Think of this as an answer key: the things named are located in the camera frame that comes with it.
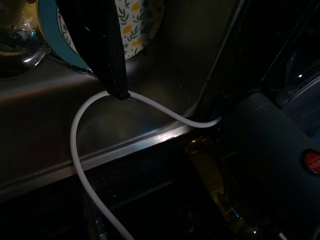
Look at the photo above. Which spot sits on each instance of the lemon print plate teal rim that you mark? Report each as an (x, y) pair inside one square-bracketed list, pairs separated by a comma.
[(135, 32)]

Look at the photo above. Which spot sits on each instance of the stainless steel sink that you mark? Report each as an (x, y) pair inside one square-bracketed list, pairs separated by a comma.
[(37, 112)]

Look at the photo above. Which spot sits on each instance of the steel bowl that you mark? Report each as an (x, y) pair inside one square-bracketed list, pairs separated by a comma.
[(15, 30)]

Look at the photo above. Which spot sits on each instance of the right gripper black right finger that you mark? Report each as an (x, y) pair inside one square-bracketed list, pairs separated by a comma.
[(112, 50)]

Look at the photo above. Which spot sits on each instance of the yellow oil bottle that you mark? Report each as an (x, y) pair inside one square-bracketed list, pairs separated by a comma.
[(207, 170)]

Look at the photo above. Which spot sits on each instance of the chrome tap nozzle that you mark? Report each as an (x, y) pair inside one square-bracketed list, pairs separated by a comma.
[(100, 225)]

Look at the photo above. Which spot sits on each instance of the grey flask red badge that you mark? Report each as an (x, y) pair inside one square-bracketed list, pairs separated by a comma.
[(262, 162)]

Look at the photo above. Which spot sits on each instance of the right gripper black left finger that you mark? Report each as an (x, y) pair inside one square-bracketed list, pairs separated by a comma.
[(82, 30)]

